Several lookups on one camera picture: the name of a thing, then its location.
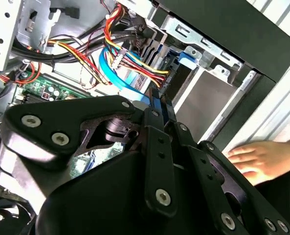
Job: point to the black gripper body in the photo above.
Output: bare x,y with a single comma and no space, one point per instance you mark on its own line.
98,195

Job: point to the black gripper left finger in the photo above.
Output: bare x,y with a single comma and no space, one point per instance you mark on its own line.
61,115

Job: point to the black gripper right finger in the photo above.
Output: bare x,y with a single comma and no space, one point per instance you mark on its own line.
198,156

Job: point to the hard disk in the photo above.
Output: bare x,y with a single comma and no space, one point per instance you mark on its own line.
187,60

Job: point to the bare person hand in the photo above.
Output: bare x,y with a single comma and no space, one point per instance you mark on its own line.
264,159

